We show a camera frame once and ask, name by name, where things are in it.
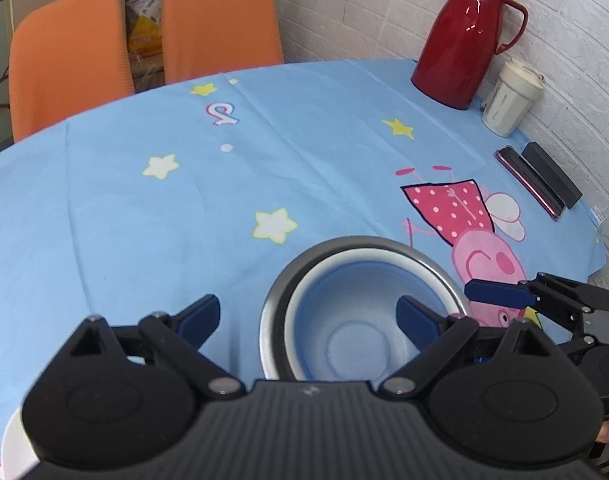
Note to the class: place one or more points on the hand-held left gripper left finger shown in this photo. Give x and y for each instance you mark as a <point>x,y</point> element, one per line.
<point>200,317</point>

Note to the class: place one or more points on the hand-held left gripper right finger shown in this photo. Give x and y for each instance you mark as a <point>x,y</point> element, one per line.
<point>415,320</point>

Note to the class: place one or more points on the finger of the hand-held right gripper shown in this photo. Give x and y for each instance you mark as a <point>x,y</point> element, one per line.
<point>494,292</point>

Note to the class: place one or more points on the blue plastic bowl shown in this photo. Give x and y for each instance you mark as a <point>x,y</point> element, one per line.
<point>354,310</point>

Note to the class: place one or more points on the steel bowl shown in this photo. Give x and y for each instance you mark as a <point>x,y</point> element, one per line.
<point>272,320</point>

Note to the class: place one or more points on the blue cartoon printed tablecloth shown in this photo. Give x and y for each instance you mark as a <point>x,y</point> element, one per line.
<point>134,235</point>

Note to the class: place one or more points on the phone with pink case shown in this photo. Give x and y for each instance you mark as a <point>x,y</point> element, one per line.
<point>529,182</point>

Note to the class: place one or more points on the black rectangular box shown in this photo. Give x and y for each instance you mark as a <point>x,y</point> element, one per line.
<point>552,175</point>

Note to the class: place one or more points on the cream lidded cup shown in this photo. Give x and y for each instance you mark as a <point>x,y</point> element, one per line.
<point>509,100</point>

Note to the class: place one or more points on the white ribbed bowl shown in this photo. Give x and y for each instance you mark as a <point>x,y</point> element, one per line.
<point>15,445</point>

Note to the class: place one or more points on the red thermos jug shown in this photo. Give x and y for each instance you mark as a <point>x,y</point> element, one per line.
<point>459,45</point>

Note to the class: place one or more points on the orange chair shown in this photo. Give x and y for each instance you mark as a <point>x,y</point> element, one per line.
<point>219,25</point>
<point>69,60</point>

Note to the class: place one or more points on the yellow snack bag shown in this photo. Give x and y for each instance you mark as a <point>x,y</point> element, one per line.
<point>144,15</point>

